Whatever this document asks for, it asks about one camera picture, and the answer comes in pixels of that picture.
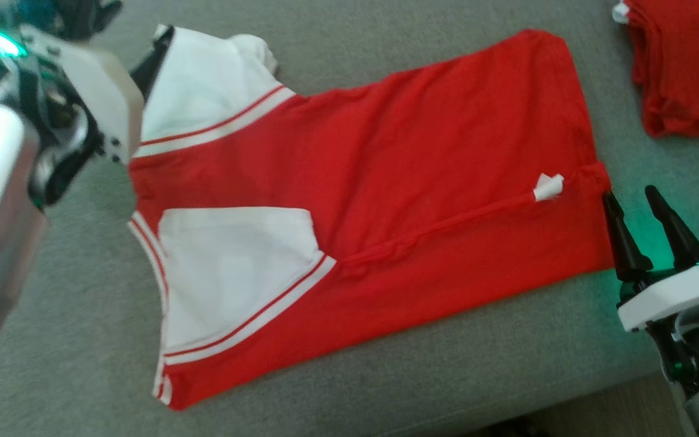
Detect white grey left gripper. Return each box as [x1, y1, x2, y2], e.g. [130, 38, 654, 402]
[0, 0, 175, 208]

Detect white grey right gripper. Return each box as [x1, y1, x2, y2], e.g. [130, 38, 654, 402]
[603, 185, 699, 384]

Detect red shorts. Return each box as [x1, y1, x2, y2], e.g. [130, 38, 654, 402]
[612, 0, 699, 142]

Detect red and white shirt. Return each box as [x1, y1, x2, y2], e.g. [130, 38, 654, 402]
[126, 24, 616, 412]

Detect large grey sofa ottoman cushion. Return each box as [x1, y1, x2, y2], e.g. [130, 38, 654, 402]
[0, 0, 699, 437]

